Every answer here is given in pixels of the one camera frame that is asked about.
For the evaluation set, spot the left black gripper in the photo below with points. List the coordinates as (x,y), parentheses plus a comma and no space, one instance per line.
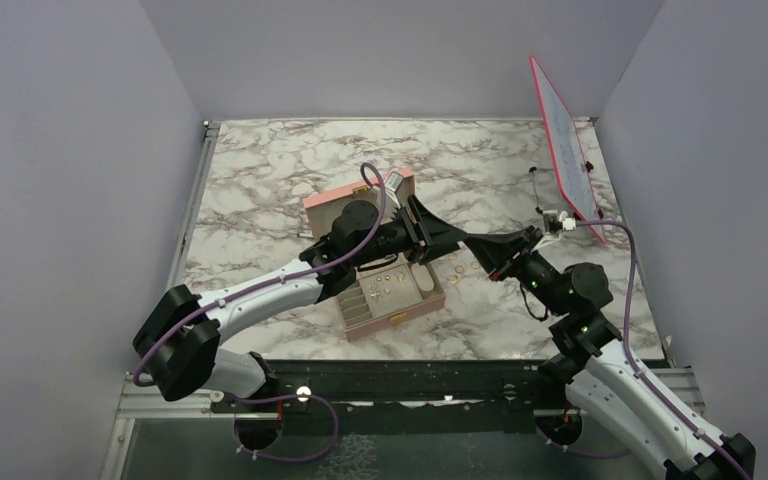
(429,236)

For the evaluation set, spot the pink jewelry box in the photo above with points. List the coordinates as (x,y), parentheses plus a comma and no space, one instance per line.
(384,293)

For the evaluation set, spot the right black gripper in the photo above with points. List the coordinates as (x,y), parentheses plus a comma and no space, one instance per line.
(496,249)

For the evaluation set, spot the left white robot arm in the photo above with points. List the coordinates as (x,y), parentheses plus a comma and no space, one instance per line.
(179,343)

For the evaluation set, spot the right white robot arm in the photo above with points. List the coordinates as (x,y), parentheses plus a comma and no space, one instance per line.
(603,376)

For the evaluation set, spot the beige watch pillow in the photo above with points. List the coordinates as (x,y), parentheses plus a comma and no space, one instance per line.
(424,279)

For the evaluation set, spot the black metal base rail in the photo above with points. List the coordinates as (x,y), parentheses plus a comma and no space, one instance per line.
(376,397)

